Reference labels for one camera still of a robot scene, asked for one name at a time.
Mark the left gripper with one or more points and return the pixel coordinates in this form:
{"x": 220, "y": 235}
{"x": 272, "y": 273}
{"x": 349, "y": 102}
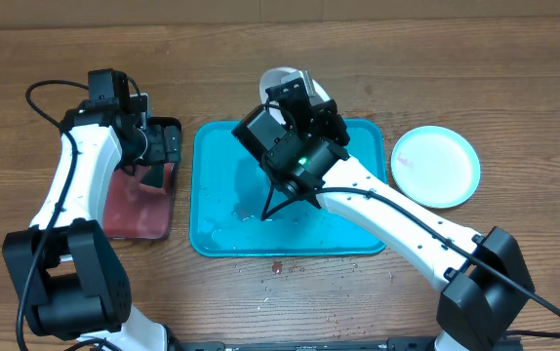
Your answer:
{"x": 161, "y": 150}

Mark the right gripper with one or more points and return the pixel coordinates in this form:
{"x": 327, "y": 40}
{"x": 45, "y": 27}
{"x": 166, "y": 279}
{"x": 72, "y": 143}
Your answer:
{"x": 327, "y": 116}

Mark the green and orange sponge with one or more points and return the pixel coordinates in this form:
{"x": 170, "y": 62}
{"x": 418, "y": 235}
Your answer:
{"x": 156, "y": 179}

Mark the white plate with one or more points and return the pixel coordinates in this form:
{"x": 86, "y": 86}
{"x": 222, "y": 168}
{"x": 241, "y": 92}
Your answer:
{"x": 279, "y": 76}

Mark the light blue plate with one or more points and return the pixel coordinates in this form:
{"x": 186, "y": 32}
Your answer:
{"x": 435, "y": 166}

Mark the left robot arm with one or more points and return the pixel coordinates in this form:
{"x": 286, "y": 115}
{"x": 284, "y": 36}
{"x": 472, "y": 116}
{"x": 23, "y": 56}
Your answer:
{"x": 69, "y": 281}

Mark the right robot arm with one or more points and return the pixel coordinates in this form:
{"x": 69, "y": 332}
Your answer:
{"x": 483, "y": 280}

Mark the black tray with pink water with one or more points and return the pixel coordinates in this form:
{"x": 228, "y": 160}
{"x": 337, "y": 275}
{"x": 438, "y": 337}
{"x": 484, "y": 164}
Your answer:
{"x": 132, "y": 214}

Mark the teal plastic serving tray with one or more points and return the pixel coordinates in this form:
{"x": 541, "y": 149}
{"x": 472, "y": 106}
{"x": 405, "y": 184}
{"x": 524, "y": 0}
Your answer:
{"x": 229, "y": 190}

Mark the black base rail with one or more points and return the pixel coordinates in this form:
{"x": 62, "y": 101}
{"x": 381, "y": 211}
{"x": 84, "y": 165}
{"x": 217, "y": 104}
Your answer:
{"x": 405, "y": 343}

